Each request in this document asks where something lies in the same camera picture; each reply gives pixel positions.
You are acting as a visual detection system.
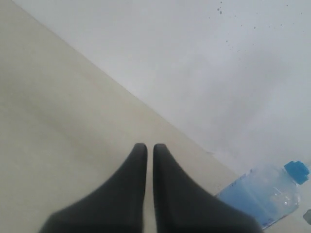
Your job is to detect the blue pump soap bottle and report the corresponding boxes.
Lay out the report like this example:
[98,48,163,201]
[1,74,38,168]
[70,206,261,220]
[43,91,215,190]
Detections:
[216,161,311,230]

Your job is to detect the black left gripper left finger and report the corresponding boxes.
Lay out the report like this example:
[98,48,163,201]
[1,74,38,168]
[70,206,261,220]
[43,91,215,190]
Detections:
[40,143,148,233]

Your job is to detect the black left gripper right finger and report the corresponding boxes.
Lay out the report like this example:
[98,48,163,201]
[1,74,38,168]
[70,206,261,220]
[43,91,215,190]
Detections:
[153,144,263,233]

